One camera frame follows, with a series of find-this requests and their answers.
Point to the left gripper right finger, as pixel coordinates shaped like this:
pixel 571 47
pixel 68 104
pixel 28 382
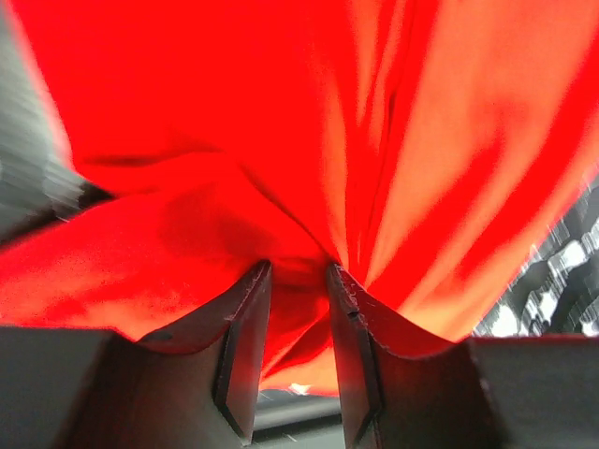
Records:
pixel 402 387

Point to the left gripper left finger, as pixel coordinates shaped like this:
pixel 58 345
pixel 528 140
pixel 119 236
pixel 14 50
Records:
pixel 190 384

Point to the red t shirt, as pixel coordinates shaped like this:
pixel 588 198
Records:
pixel 422 145

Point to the black marbled table mat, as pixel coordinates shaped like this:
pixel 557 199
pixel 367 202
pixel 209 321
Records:
pixel 556 291

